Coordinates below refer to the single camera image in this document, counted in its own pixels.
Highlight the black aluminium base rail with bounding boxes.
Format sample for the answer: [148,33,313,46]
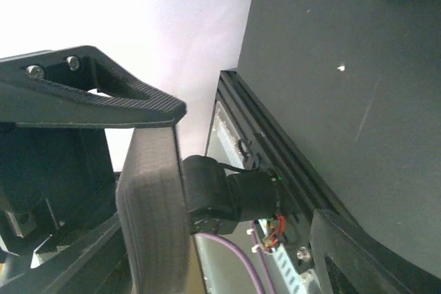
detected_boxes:
[206,70,352,241]

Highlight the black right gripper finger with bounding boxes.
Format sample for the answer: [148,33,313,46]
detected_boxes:
[310,209,440,293]

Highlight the white slotted cable duct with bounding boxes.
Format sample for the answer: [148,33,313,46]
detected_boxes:
[212,102,321,293]

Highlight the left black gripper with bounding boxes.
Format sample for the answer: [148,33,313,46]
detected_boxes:
[1,45,187,293]

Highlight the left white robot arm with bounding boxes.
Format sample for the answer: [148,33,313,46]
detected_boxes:
[1,46,280,293]

